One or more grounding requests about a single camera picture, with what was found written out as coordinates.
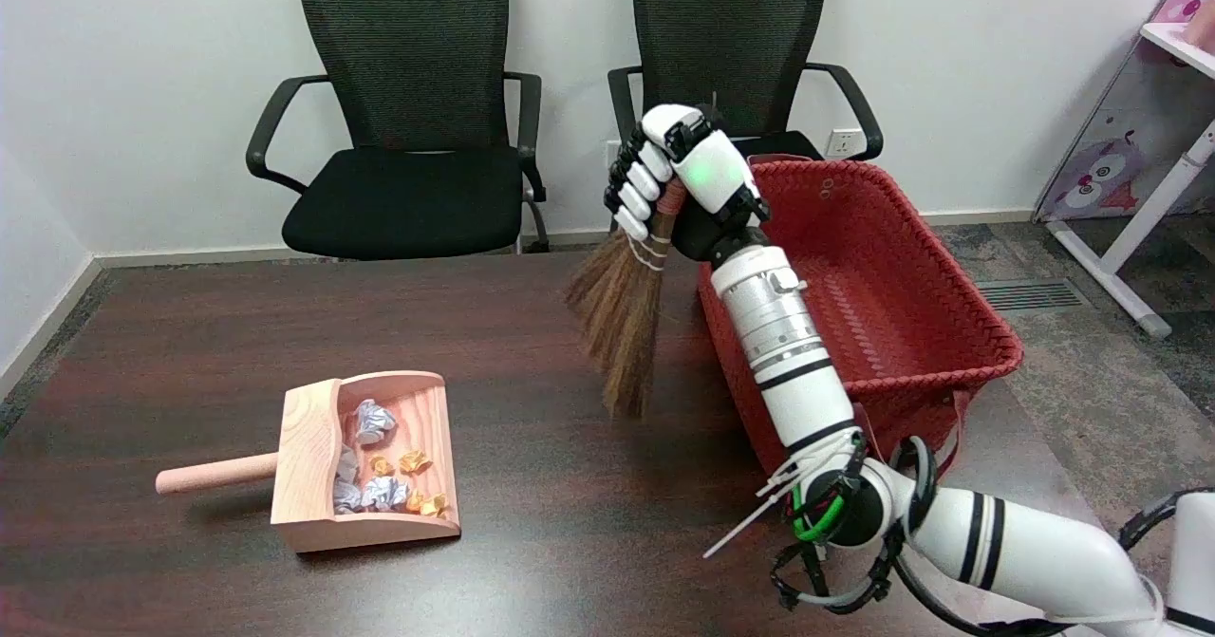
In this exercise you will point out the crumpled white paper ball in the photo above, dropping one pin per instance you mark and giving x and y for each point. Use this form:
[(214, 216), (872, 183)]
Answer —
[(384, 493), (346, 466), (345, 496), (374, 421)]

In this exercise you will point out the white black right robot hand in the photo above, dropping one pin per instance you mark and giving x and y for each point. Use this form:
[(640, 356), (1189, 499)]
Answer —
[(714, 170)]

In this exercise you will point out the grey floor vent grille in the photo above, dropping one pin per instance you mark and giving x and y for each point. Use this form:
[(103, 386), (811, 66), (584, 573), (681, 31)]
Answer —
[(1030, 294)]

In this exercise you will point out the white wall power outlet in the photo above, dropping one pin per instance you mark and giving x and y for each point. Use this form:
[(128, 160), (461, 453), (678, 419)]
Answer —
[(843, 143), (612, 155)]

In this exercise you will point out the crumpled orange paper ball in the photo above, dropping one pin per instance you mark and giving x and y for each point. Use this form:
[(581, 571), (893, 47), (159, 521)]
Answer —
[(429, 503), (381, 466), (414, 462)]

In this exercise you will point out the white zip tie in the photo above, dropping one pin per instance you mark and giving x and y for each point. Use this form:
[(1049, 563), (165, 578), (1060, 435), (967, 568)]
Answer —
[(750, 526)]

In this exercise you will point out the brown straw hand broom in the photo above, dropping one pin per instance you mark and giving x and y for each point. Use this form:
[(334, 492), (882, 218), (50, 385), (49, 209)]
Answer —
[(622, 324)]

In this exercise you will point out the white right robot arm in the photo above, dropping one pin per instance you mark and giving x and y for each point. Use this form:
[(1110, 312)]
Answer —
[(793, 362)]

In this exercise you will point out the red woven plastic basket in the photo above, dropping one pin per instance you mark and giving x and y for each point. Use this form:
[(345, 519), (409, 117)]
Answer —
[(883, 286)]

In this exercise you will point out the pink owl print panel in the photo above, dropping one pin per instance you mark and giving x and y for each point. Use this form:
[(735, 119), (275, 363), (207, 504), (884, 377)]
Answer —
[(1111, 158)]

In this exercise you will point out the black mesh office chair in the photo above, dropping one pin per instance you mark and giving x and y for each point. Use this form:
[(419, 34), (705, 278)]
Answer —
[(731, 39), (408, 191)]

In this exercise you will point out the white frame children's desk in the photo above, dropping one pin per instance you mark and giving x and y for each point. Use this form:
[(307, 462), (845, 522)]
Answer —
[(1130, 238)]

